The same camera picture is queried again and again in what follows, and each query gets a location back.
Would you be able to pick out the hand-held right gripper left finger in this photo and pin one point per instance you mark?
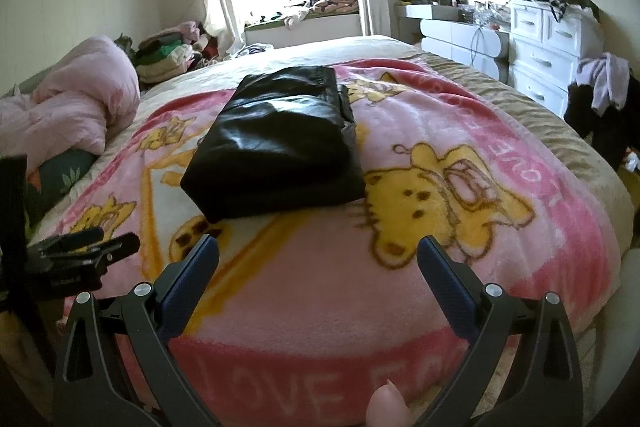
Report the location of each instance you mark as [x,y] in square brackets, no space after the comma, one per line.
[192,277]

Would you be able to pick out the pile of folded clothes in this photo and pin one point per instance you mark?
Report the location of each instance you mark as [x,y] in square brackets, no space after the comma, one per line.
[165,57]

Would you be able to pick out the black clothes heap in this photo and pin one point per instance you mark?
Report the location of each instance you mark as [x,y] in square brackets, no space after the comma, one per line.
[585,122]

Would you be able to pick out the clothes on windowsill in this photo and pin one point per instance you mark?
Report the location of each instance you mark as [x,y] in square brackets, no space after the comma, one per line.
[330,2]

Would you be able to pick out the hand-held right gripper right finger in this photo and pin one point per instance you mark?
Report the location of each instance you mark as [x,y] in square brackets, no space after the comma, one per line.
[450,292]

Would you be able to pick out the bed with beige sheet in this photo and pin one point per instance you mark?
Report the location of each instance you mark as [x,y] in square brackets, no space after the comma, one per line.
[575,147]

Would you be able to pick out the lilac garment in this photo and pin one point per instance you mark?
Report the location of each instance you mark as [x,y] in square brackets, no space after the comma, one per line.
[605,79]

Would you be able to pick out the white chest of drawers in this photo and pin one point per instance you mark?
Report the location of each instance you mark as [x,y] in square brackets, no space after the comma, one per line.
[545,57]

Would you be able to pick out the pink printed blanket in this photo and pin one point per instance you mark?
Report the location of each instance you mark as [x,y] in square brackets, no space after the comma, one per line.
[350,307]

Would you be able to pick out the person's right hand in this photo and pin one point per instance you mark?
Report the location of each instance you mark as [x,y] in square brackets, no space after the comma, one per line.
[387,409]

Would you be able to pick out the dark green floral pillow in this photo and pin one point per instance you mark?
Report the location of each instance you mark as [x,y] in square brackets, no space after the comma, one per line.
[65,177]

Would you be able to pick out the white vanity table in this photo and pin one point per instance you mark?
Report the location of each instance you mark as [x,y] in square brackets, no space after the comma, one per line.
[450,37]

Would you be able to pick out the black leather jacket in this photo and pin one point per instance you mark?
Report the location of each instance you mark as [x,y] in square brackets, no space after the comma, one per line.
[280,147]

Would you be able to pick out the pink duvet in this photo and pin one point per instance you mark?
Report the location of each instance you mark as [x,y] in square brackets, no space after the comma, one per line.
[75,97]

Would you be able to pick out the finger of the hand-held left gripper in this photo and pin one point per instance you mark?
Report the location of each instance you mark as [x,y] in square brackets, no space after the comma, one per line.
[75,239]
[120,248]

